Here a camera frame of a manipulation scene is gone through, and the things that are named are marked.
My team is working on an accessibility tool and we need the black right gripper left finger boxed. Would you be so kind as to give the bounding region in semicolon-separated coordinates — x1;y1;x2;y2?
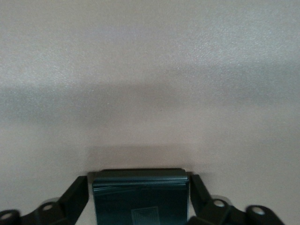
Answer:
0;175;90;225

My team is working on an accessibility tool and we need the small black box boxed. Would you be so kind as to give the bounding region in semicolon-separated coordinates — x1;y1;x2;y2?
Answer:
91;168;190;225

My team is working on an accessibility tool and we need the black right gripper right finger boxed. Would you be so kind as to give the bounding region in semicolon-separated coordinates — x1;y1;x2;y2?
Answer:
187;173;285;225

